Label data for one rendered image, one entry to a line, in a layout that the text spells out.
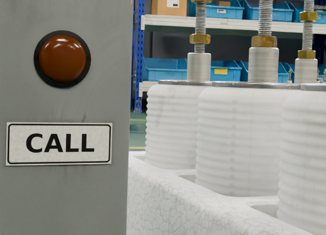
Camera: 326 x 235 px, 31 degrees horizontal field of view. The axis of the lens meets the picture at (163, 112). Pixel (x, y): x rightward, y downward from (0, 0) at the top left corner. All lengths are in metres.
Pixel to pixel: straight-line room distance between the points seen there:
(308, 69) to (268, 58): 0.17
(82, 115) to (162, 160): 0.24
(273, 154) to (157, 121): 0.15
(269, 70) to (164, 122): 0.12
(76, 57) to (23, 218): 0.08
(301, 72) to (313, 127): 0.29
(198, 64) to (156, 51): 4.96
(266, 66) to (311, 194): 0.15
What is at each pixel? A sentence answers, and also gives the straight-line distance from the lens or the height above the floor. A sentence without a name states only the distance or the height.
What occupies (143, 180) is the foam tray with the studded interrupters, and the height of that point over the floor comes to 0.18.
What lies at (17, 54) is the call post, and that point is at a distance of 0.28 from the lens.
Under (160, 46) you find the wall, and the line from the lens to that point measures 5.50.
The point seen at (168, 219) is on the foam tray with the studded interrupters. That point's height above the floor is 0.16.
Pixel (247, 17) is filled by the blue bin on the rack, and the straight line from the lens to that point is 5.12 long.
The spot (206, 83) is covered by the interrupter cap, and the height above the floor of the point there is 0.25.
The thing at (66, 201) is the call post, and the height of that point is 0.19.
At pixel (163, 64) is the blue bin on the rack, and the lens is 5.27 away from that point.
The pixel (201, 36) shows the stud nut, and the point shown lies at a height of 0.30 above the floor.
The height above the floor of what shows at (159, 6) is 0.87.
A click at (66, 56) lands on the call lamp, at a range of 0.28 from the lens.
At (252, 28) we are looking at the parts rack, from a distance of 4.95.
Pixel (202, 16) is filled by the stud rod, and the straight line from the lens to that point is 0.55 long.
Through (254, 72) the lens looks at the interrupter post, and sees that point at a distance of 0.44.
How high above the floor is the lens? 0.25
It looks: 3 degrees down
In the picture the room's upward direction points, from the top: 2 degrees clockwise
